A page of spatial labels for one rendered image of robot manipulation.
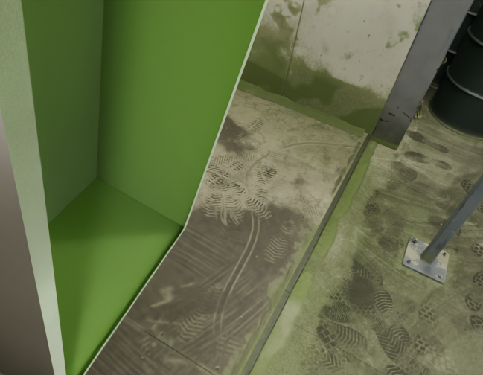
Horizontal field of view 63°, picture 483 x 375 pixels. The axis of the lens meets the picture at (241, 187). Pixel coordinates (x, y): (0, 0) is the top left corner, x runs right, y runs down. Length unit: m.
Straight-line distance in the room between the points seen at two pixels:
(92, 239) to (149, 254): 0.18
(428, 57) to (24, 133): 2.28
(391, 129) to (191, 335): 1.76
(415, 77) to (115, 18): 1.85
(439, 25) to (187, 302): 1.83
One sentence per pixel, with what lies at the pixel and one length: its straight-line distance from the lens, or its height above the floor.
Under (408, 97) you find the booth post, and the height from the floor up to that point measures 0.37.
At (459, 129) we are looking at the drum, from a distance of 3.15.
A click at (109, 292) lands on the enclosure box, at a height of 0.48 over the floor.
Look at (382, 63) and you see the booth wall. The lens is 2.49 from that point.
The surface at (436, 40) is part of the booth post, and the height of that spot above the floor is 0.72.
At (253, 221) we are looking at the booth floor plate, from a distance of 1.93.
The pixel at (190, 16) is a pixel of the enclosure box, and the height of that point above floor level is 1.17.
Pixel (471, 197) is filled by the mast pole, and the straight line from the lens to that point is 1.84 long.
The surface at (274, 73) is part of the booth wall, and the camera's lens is 2.75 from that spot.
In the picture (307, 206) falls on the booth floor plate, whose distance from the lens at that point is 2.06.
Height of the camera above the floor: 1.50
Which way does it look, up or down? 45 degrees down
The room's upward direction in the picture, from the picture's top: 9 degrees clockwise
